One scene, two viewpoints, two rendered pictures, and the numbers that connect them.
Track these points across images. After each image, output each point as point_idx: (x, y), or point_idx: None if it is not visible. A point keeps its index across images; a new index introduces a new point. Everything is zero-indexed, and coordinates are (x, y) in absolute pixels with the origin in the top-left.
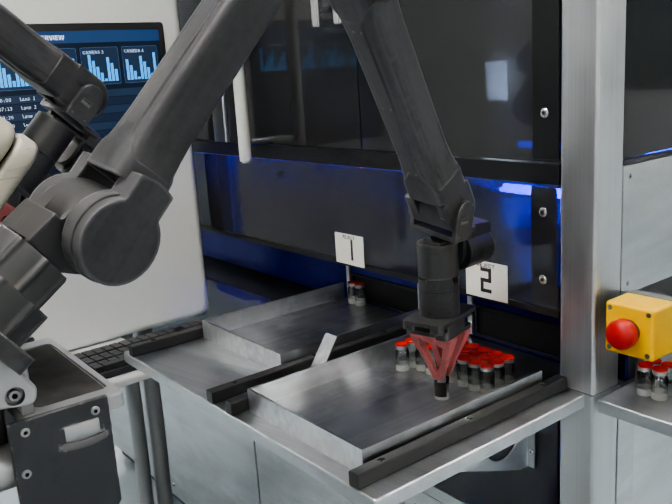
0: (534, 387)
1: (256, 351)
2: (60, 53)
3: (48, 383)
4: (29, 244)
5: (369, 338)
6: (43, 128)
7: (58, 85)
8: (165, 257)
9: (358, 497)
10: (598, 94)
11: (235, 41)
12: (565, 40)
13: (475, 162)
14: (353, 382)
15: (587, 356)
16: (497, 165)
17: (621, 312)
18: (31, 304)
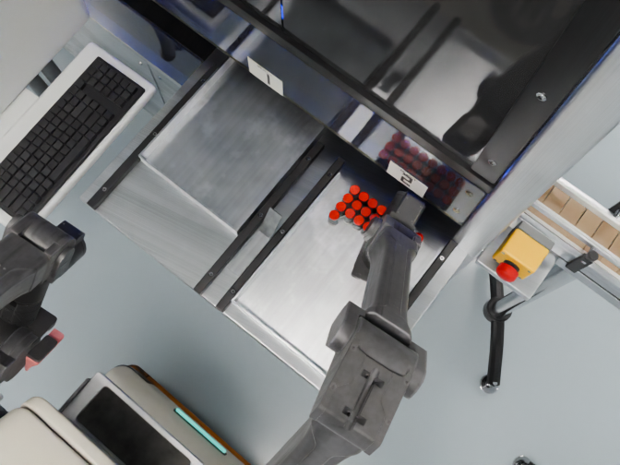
0: (436, 264)
1: (208, 211)
2: (32, 271)
3: (146, 457)
4: None
5: (298, 174)
6: (31, 292)
7: (39, 281)
8: (39, 10)
9: None
10: (545, 191)
11: None
12: (531, 154)
13: (414, 134)
14: (299, 248)
15: (477, 248)
16: (435, 150)
17: (510, 258)
18: None
